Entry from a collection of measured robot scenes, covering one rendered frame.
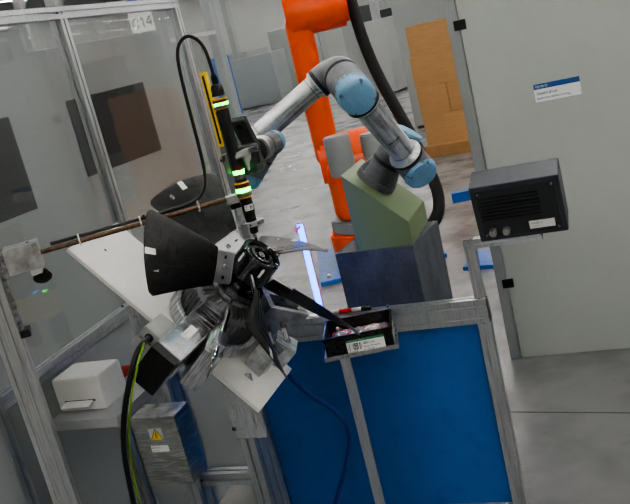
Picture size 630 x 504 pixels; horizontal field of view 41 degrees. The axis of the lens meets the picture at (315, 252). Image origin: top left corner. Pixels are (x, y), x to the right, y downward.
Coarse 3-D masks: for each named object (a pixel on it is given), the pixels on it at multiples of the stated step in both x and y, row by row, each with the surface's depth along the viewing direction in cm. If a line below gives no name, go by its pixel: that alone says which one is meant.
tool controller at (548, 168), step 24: (504, 168) 249; (528, 168) 245; (552, 168) 240; (480, 192) 245; (504, 192) 243; (528, 192) 241; (552, 192) 239; (480, 216) 249; (504, 216) 247; (528, 216) 245; (552, 216) 243
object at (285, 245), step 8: (264, 240) 262; (272, 240) 261; (280, 240) 261; (288, 240) 262; (272, 248) 249; (280, 248) 248; (288, 248) 249; (296, 248) 250; (304, 248) 252; (312, 248) 254; (320, 248) 258
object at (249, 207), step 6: (216, 78) 228; (216, 84) 228; (216, 90) 227; (222, 90) 228; (246, 198) 235; (246, 204) 235; (252, 204) 236; (246, 210) 236; (252, 210) 236; (246, 216) 237; (252, 216) 237; (252, 228) 238
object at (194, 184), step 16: (208, 176) 248; (160, 192) 240; (176, 192) 241; (192, 192) 242; (208, 192) 243; (160, 208) 238; (208, 208) 240; (224, 208) 241; (192, 224) 237; (208, 224) 237; (224, 224) 238
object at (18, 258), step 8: (32, 240) 223; (0, 248) 218; (8, 248) 220; (16, 248) 218; (24, 248) 219; (32, 248) 219; (40, 248) 226; (0, 256) 219; (8, 256) 218; (16, 256) 219; (24, 256) 219; (32, 256) 220; (40, 256) 220; (8, 264) 219; (16, 264) 219; (24, 264) 220; (32, 264) 220; (40, 264) 221; (8, 272) 220; (16, 272) 219
